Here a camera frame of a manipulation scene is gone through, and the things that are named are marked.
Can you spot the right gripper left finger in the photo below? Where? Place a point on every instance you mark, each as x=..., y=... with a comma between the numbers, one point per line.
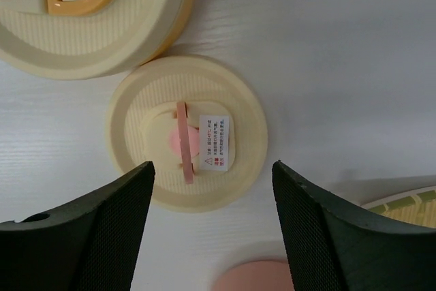
x=90, y=243

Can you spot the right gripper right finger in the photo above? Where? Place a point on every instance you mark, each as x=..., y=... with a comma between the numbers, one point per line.
x=332, y=244

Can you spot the pink lunch bowl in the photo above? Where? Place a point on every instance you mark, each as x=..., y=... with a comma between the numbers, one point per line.
x=262, y=275

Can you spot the cream lid pink handle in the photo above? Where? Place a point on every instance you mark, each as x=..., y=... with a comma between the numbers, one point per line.
x=200, y=125

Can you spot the cream lid orange handle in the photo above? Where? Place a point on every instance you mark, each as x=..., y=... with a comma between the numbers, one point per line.
x=82, y=39

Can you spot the orange lunch bowl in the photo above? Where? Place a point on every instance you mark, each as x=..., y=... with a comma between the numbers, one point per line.
x=175, y=31

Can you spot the bamboo sushi mat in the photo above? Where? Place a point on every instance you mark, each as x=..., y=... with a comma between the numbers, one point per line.
x=415, y=207

